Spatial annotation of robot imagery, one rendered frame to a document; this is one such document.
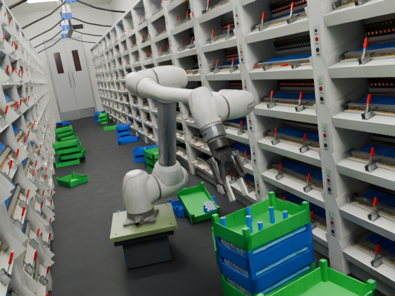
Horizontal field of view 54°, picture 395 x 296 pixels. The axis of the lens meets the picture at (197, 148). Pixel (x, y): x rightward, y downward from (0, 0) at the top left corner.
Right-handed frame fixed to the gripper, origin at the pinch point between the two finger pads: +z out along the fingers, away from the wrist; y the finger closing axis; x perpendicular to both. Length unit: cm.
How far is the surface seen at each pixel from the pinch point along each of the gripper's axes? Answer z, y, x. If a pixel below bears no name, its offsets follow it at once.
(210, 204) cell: -1, -50, -113
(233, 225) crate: 11.6, 0.9, -9.9
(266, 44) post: -73, -78, -34
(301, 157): -5, -55, -21
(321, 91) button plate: -26, -50, 11
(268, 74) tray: -51, -60, -23
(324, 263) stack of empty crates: 33.4, -12.0, 15.0
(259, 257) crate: 23.9, 5.3, 6.0
